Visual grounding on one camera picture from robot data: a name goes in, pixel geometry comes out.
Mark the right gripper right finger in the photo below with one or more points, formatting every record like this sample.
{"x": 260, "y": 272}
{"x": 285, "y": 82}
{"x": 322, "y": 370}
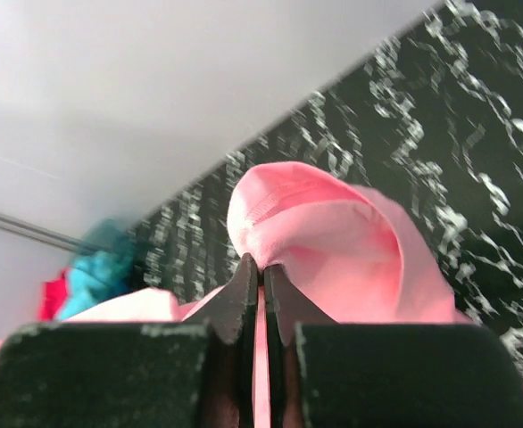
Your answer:
{"x": 326, "y": 374}

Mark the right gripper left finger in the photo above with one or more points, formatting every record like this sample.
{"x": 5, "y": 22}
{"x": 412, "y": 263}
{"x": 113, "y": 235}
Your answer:
{"x": 194, "y": 373}

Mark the pink t shirt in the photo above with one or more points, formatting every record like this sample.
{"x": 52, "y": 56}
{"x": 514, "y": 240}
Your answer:
{"x": 348, "y": 249}

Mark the cyan t shirt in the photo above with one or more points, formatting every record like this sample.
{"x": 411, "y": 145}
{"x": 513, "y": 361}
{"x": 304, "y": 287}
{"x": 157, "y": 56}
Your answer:
{"x": 99, "y": 268}

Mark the red t shirt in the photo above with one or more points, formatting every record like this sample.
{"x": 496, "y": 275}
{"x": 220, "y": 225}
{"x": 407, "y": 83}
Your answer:
{"x": 53, "y": 295}

